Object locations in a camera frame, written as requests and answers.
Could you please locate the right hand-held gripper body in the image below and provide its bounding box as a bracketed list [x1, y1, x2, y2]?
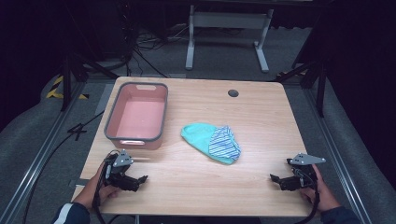
[286, 152, 327, 190]

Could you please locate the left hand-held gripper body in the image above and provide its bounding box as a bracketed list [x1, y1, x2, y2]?
[102, 148, 140, 189]

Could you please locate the person's right hand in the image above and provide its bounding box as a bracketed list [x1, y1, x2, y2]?
[299, 163, 342, 213]

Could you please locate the person's left hand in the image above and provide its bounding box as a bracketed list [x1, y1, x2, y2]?
[73, 161, 120, 210]

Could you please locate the pink basin with grey rim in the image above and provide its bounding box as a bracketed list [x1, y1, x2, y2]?
[104, 81, 169, 151]

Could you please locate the black tape cross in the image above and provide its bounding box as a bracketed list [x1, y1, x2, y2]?
[67, 123, 88, 142]

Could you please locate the blue white striped cloth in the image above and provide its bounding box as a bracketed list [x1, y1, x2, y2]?
[207, 125, 242, 161]

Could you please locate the teal cloth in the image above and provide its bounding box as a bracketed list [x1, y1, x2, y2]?
[180, 122, 242, 165]

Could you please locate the black tripod stand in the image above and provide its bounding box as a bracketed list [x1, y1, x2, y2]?
[275, 59, 328, 119]
[60, 52, 120, 112]

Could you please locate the yellow black floor tape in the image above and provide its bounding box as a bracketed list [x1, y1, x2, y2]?
[46, 75, 90, 101]

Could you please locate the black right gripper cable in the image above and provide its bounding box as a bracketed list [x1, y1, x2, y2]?
[293, 169, 321, 224]

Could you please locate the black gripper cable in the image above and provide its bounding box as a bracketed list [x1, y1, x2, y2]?
[293, 169, 321, 224]
[92, 151, 120, 224]

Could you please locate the aluminium floor rail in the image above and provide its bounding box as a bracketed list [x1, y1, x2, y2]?
[303, 88, 375, 224]
[0, 82, 87, 224]

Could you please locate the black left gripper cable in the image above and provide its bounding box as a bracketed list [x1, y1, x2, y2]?
[92, 151, 120, 224]

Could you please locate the black floor cable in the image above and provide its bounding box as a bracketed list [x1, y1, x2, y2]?
[21, 111, 106, 224]

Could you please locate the bundle of black cables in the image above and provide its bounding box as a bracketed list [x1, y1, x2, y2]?
[122, 12, 190, 78]

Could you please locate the grey metal desk frame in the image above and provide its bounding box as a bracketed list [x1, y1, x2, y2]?
[185, 4, 275, 74]

